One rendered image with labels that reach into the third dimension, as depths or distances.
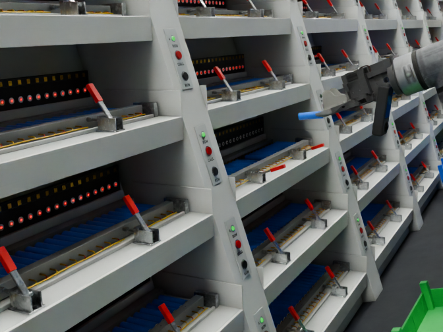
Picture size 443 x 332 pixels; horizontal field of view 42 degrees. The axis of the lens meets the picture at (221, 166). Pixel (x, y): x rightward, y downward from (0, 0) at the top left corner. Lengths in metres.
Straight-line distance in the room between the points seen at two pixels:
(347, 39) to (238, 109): 1.18
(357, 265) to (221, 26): 0.85
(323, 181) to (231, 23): 0.61
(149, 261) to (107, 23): 0.41
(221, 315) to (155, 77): 0.48
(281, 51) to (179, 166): 0.73
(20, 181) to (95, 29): 0.32
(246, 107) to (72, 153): 0.58
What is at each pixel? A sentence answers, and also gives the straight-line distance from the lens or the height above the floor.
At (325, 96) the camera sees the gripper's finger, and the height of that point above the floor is 0.64.
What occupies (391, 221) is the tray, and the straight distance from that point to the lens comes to 2.30.
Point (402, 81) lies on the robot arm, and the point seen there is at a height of 0.62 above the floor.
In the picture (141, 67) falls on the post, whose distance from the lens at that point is 1.16.
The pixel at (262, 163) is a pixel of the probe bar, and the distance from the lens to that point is 1.45.
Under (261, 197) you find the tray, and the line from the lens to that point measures 1.32.
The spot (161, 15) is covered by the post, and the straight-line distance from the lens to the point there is 1.17.
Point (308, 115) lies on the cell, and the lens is 1.45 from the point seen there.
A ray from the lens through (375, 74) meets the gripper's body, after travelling 1.38.
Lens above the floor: 0.65
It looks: 4 degrees down
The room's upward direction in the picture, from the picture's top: 17 degrees counter-clockwise
